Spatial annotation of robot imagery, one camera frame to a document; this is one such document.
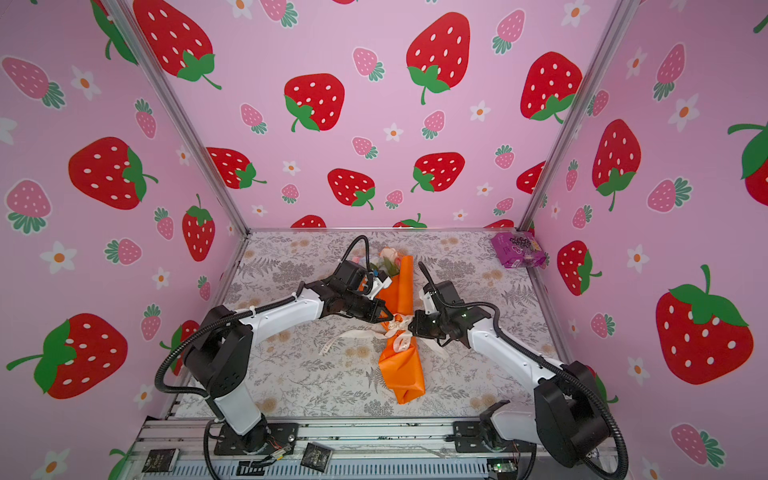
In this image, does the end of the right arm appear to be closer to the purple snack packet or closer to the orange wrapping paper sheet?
the orange wrapping paper sheet

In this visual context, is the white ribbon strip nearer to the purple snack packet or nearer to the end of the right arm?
the end of the right arm

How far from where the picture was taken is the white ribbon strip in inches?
33.1

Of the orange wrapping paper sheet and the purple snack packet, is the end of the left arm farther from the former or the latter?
the purple snack packet

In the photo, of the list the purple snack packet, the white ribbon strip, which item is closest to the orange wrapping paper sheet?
the white ribbon strip

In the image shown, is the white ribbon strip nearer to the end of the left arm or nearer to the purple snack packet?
the end of the left arm

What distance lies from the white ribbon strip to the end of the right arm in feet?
0.29

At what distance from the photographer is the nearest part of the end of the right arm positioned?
0.61 m
